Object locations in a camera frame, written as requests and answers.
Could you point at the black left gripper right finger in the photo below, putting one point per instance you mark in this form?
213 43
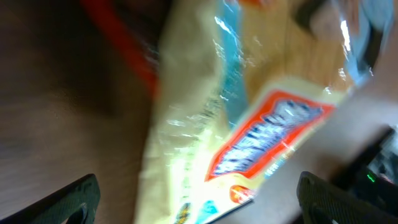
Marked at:
322 202

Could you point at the red snack bag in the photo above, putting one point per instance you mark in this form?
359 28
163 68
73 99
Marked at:
104 17

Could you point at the cream biscuit packet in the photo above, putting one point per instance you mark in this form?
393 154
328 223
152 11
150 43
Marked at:
242 85

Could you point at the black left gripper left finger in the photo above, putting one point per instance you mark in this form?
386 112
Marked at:
75 203

